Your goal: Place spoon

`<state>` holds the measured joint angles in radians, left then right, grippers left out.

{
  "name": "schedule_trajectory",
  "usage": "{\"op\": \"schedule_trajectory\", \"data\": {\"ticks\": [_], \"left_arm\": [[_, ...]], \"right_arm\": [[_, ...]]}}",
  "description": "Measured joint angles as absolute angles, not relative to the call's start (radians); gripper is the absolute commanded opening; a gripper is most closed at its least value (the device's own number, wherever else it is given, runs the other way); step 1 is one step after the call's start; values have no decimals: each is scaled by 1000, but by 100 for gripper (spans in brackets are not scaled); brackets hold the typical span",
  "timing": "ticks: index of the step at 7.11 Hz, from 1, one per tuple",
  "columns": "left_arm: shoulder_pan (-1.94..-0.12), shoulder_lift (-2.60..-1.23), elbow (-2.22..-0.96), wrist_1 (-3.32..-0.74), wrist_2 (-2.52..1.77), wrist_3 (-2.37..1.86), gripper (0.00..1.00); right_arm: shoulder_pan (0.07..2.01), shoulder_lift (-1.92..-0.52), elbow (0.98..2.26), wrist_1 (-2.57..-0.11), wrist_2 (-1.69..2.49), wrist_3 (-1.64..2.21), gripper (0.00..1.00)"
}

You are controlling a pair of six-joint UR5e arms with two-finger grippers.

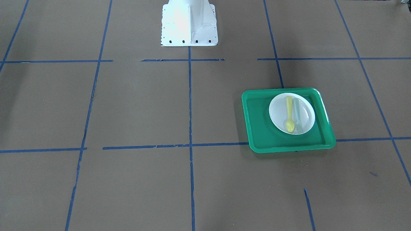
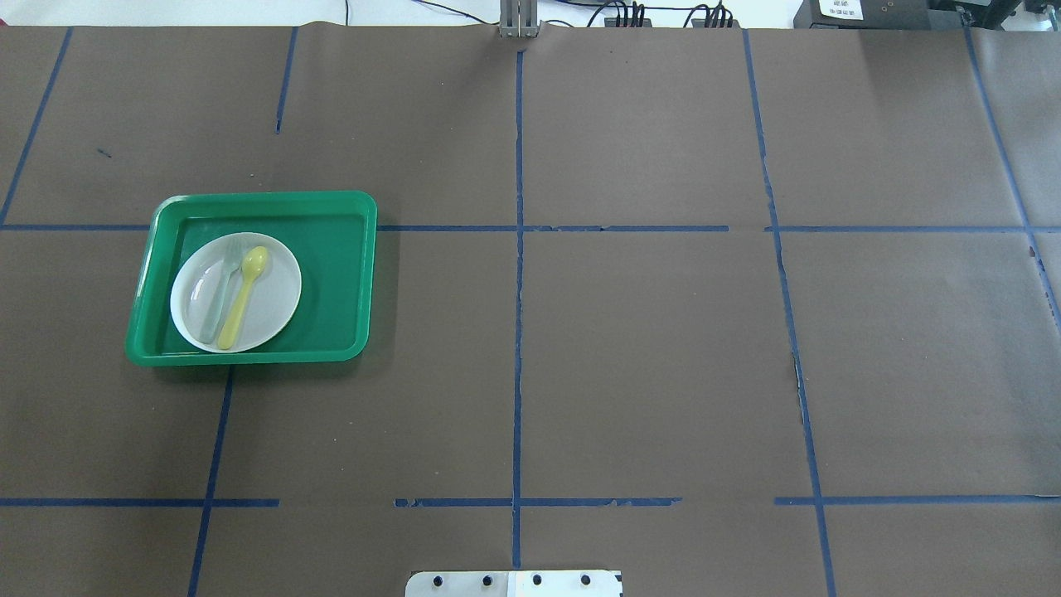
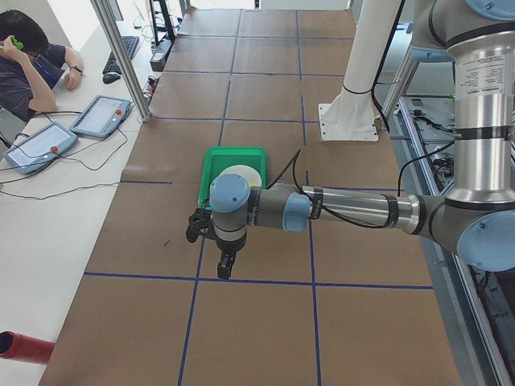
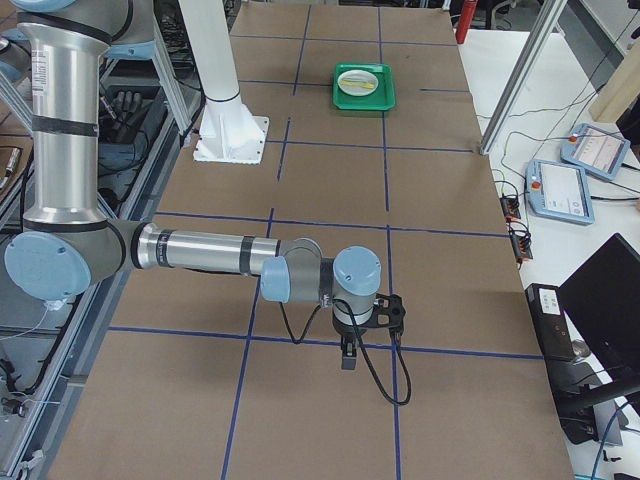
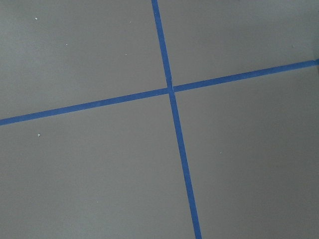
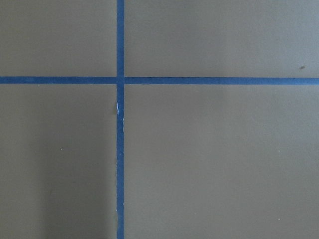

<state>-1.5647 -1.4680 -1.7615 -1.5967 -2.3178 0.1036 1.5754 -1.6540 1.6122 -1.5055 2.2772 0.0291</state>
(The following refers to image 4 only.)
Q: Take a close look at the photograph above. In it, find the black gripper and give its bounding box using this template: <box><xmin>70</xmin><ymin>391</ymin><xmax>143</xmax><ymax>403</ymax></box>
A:
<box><xmin>332</xmin><ymin>319</ymin><xmax>369</xmax><ymax>370</ymax></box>

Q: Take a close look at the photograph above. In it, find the yellow plastic spoon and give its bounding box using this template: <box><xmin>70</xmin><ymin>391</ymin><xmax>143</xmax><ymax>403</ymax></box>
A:
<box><xmin>340</xmin><ymin>80</ymin><xmax>376</xmax><ymax>90</ymax></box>

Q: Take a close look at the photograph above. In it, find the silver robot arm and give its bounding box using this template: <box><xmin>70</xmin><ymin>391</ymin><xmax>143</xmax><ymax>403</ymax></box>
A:
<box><xmin>4</xmin><ymin>1</ymin><xmax>381</xmax><ymax>369</ymax></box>

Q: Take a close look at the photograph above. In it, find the black computer box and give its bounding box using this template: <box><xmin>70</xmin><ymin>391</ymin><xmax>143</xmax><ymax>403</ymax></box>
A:
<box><xmin>525</xmin><ymin>283</ymin><xmax>575</xmax><ymax>362</ymax></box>

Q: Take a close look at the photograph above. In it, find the orange black connector strip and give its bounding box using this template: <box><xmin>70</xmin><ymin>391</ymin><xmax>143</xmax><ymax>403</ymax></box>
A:
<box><xmin>499</xmin><ymin>195</ymin><xmax>521</xmax><ymax>221</ymax></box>

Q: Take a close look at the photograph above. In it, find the green plastic tray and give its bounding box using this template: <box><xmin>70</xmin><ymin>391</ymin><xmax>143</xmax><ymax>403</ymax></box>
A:
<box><xmin>333</xmin><ymin>63</ymin><xmax>396</xmax><ymax>112</ymax></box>

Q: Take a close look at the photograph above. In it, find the near teach pendant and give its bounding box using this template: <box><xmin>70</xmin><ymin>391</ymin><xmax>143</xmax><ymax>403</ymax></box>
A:
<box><xmin>525</xmin><ymin>159</ymin><xmax>595</xmax><ymax>225</ymax></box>

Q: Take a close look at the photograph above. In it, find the teach pendant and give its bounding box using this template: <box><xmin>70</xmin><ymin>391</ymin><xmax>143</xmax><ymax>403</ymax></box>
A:
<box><xmin>560</xmin><ymin>123</ymin><xmax>631</xmax><ymax>182</ymax></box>
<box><xmin>525</xmin><ymin>159</ymin><xmax>595</xmax><ymax>225</ymax></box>

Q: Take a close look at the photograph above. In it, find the black monitor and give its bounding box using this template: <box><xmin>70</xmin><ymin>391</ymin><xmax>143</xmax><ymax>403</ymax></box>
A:
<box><xmin>559</xmin><ymin>233</ymin><xmax>639</xmax><ymax>378</ymax></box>

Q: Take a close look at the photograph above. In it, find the white round plate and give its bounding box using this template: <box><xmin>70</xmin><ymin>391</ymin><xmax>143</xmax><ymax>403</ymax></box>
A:
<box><xmin>337</xmin><ymin>69</ymin><xmax>379</xmax><ymax>97</ymax></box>

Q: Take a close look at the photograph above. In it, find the far teach pendant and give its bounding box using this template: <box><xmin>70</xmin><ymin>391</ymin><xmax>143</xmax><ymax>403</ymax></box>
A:
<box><xmin>560</xmin><ymin>123</ymin><xmax>631</xmax><ymax>182</ymax></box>

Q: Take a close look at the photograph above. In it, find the red cylinder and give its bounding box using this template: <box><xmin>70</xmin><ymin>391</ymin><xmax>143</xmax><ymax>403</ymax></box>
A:
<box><xmin>455</xmin><ymin>0</ymin><xmax>477</xmax><ymax>45</ymax></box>

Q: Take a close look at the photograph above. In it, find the wooden beam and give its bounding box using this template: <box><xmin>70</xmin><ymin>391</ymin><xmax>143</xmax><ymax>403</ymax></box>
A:
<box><xmin>589</xmin><ymin>40</ymin><xmax>640</xmax><ymax>123</ymax></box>

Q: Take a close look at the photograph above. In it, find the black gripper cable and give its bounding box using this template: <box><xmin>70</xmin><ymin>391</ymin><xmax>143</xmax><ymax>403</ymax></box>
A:
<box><xmin>279</xmin><ymin>297</ymin><xmax>413</xmax><ymax>405</ymax></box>

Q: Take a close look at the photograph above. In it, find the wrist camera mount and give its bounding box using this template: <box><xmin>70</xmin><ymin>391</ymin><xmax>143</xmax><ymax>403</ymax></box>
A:
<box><xmin>360</xmin><ymin>293</ymin><xmax>406</xmax><ymax>339</ymax></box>

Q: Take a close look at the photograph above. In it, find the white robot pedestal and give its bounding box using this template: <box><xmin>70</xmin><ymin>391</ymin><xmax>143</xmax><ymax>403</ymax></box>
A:
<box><xmin>179</xmin><ymin>0</ymin><xmax>269</xmax><ymax>165</ymax></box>

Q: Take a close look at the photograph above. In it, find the aluminium frame post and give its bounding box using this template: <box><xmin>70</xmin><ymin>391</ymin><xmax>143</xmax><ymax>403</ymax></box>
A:
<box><xmin>479</xmin><ymin>0</ymin><xmax>568</xmax><ymax>155</ymax></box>

